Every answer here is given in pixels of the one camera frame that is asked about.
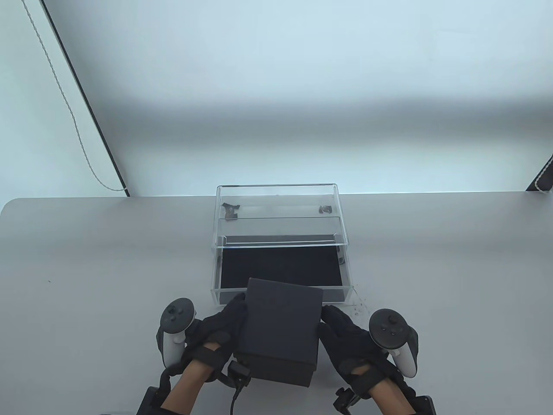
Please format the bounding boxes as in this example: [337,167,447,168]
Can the person's right hand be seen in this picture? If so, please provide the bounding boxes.
[318,305,407,389]

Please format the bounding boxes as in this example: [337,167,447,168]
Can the person's left hand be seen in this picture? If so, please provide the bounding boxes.
[181,293,249,384]

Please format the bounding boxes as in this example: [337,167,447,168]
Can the black cardboard box lid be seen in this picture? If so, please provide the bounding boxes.
[233,278,324,377]

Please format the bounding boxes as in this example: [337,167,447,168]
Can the clear acrylic drawer black liner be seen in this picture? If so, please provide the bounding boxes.
[210,236,356,306]

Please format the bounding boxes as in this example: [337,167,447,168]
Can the person's left forearm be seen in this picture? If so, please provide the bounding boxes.
[162,361,216,415]

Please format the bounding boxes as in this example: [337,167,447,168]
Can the person's right forearm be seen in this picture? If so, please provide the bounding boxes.
[367,376,422,415]

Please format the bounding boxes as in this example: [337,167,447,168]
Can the clear acrylic drawer case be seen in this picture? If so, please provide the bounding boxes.
[211,184,350,265]

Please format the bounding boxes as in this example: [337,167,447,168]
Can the black and white left controller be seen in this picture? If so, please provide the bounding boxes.
[156,297,197,368]

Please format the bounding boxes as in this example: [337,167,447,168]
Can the black and white controller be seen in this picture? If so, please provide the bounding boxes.
[156,297,197,368]
[368,308,420,377]

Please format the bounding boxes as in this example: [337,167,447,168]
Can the black and white right controller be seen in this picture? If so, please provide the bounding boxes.
[368,308,420,377]

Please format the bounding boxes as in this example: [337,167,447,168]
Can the black left wrist module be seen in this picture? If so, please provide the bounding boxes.
[137,386,167,415]

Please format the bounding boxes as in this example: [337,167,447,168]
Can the black left glove cable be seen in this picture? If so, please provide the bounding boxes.
[227,361,252,415]

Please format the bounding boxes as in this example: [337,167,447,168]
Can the short white cord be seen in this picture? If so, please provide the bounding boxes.
[532,158,553,191]

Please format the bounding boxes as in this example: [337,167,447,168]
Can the black window frame bar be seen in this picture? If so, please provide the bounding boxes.
[41,0,131,197]

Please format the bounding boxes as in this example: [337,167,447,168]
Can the short black frame bar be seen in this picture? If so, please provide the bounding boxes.
[525,153,553,192]

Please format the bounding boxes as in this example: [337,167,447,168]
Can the white beaded cord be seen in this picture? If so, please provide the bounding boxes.
[19,0,130,191]

